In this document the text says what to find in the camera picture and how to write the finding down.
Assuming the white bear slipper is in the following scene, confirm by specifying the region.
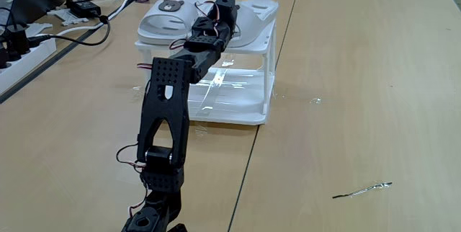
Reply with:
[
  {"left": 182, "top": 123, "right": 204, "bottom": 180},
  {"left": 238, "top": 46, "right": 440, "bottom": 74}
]
[
  {"left": 227, "top": 0, "right": 280, "bottom": 49},
  {"left": 137, "top": 0, "right": 218, "bottom": 45}
]

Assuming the white plastic shelf box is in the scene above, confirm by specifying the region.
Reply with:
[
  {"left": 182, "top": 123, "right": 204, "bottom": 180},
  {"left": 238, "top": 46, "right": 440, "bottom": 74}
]
[{"left": 135, "top": 19, "right": 278, "bottom": 126}]

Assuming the black power adapter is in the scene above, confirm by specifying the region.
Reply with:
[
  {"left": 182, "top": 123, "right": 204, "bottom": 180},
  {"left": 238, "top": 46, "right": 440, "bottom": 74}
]
[{"left": 66, "top": 0, "right": 102, "bottom": 19}]

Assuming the white printed plastic part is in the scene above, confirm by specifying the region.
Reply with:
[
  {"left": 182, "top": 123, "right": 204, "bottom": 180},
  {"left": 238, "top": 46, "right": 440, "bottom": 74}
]
[{"left": 46, "top": 7, "right": 89, "bottom": 27}]

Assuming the white power strip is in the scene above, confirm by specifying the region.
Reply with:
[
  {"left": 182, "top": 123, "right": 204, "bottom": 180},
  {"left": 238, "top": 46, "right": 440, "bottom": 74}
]
[{"left": 0, "top": 37, "right": 58, "bottom": 96}]

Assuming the black power plug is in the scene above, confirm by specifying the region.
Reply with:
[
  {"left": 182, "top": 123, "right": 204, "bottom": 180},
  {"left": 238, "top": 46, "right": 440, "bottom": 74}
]
[{"left": 2, "top": 22, "right": 32, "bottom": 62}]

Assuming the shiny tape strip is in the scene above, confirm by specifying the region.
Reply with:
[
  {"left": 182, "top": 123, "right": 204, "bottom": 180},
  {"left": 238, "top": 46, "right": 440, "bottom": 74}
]
[{"left": 331, "top": 182, "right": 393, "bottom": 200}]

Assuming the white cable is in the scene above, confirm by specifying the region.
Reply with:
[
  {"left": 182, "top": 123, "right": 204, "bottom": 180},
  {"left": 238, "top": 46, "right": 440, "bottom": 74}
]
[{"left": 35, "top": 0, "right": 135, "bottom": 38}]

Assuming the black power cable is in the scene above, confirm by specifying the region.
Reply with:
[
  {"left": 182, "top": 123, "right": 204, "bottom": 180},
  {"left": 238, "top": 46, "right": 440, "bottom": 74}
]
[{"left": 27, "top": 14, "right": 112, "bottom": 47}]

